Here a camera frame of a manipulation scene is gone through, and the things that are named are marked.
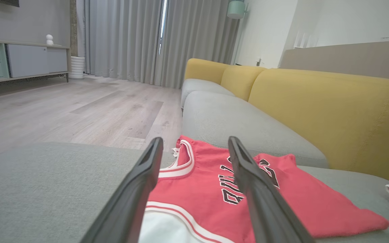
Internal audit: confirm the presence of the red Bulls basketball jersey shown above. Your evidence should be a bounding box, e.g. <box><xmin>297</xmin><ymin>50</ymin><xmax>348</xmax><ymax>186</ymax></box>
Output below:
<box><xmin>139</xmin><ymin>135</ymin><xmax>389</xmax><ymax>243</ymax></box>

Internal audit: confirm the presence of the wide yellow sofa back cushion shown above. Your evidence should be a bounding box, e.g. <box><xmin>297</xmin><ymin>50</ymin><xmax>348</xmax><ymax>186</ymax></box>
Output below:
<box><xmin>249</xmin><ymin>69</ymin><xmax>389</xmax><ymax>183</ymax></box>

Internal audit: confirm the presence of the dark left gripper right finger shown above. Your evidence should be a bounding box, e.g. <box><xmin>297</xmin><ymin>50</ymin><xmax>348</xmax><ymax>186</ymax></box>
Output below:
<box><xmin>228</xmin><ymin>136</ymin><xmax>315</xmax><ymax>243</ymax></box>

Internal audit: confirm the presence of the beige partition panel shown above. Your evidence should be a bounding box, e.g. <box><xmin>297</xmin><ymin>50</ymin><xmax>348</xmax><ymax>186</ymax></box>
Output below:
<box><xmin>280</xmin><ymin>40</ymin><xmax>389</xmax><ymax>84</ymax></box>

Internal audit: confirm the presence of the yellow sofa end back cushion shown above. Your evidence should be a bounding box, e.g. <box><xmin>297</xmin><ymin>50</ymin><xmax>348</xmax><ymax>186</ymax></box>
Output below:
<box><xmin>184</xmin><ymin>58</ymin><xmax>230</xmax><ymax>85</ymax></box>

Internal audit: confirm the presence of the low grey TV cabinet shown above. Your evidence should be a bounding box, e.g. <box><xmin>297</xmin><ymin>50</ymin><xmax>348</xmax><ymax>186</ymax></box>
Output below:
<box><xmin>0</xmin><ymin>39</ymin><xmax>71</xmax><ymax>86</ymax></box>

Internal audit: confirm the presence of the white ribbed plant pot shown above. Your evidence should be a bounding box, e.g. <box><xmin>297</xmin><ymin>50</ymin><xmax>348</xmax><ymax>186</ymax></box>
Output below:
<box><xmin>69</xmin><ymin>56</ymin><xmax>85</xmax><ymax>80</ymax></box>

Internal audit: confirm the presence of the grey floor-length curtain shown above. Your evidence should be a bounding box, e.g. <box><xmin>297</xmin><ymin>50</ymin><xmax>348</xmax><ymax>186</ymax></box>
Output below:
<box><xmin>84</xmin><ymin>0</ymin><xmax>241</xmax><ymax>89</ymax></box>

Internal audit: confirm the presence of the mint green floor lamp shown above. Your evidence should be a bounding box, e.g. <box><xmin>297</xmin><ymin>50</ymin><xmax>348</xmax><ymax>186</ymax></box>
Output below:
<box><xmin>227</xmin><ymin>0</ymin><xmax>249</xmax><ymax>64</ymax></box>

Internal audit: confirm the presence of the narrow yellow sofa back cushion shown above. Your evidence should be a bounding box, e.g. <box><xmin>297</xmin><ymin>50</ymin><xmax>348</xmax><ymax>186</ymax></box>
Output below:
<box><xmin>221</xmin><ymin>65</ymin><xmax>266</xmax><ymax>102</ymax></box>

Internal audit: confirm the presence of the large grey sofa seat cushion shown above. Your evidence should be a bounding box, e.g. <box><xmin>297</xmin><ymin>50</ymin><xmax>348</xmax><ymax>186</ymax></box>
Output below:
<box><xmin>0</xmin><ymin>142</ymin><xmax>389</xmax><ymax>243</ymax></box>

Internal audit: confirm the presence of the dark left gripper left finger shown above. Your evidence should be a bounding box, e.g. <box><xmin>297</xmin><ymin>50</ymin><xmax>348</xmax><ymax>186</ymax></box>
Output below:
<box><xmin>80</xmin><ymin>137</ymin><xmax>164</xmax><ymax>243</ymax></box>

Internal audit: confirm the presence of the indoor tree plant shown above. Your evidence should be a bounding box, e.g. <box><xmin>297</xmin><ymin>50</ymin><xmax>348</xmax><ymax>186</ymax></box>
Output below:
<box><xmin>69</xmin><ymin>0</ymin><xmax>78</xmax><ymax>57</ymax></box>

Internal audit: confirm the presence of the small grey sofa seat cushion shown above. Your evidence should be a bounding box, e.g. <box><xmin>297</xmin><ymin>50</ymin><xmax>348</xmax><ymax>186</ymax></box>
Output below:
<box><xmin>181</xmin><ymin>79</ymin><xmax>235</xmax><ymax>109</ymax></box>

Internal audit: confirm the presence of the white slatted object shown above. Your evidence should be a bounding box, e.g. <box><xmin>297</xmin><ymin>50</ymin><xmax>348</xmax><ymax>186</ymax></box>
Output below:
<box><xmin>294</xmin><ymin>31</ymin><xmax>317</xmax><ymax>49</ymax></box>

